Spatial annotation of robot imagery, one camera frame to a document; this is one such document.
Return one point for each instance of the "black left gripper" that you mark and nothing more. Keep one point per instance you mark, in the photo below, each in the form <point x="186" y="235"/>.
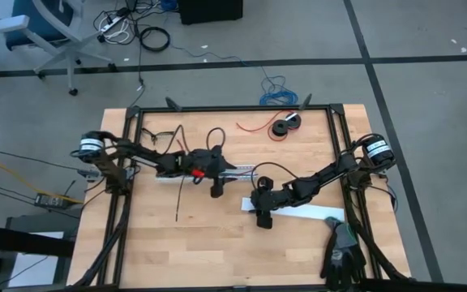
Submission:
<point x="209" y="164"/>

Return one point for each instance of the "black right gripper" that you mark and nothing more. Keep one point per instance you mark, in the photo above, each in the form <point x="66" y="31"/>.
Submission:
<point x="270" y="198"/>

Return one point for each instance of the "white duct cover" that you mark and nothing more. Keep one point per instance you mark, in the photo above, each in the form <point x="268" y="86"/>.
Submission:
<point x="298" y="211"/>

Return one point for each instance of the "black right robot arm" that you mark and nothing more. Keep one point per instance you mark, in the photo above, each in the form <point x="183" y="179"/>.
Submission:
<point x="326" y="174"/>

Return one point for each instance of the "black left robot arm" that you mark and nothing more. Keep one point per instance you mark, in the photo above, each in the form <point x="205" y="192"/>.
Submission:
<point x="144" y="156"/>

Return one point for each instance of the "red tag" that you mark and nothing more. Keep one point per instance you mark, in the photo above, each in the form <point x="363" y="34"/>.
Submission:
<point x="197" y="173"/>

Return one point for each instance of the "black tape roll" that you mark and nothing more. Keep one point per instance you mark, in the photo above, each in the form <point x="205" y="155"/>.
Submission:
<point x="275" y="129"/>
<point x="298" y="121"/>

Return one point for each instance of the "black grey work glove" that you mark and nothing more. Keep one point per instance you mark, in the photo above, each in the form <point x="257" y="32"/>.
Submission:
<point x="343" y="255"/>

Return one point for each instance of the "black box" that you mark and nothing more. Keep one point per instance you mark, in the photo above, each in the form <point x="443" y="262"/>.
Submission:
<point x="209" y="12"/>

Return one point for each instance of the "white power strip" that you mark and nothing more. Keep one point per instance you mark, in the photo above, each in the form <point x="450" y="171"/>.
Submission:
<point x="114" y="23"/>

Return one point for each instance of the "black power adapter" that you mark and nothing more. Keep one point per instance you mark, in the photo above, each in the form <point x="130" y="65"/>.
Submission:
<point x="49" y="201"/>

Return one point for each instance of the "dark desk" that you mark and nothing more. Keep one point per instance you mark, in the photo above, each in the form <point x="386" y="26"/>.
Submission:
<point x="14" y="243"/>

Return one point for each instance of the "grey office chair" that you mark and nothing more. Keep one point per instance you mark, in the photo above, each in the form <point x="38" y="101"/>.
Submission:
<point x="10" y="23"/>

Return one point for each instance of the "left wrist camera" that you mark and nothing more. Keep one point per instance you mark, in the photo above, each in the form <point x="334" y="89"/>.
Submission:
<point x="216" y="151"/>

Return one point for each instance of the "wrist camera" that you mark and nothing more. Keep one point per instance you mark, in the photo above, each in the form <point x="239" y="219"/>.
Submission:
<point x="265" y="183"/>
<point x="216" y="151"/>

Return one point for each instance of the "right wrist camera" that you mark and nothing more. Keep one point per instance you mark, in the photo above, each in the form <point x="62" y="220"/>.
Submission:
<point x="265" y="183"/>

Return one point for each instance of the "black table frame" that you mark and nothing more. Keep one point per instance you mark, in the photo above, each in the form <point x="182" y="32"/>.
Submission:
<point x="233" y="108"/>

